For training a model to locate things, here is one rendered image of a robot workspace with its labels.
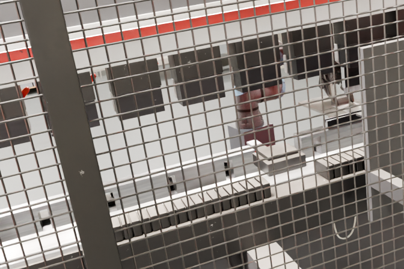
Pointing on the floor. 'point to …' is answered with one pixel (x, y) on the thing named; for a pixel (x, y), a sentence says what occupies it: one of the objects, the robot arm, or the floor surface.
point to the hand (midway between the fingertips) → (343, 102)
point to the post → (67, 113)
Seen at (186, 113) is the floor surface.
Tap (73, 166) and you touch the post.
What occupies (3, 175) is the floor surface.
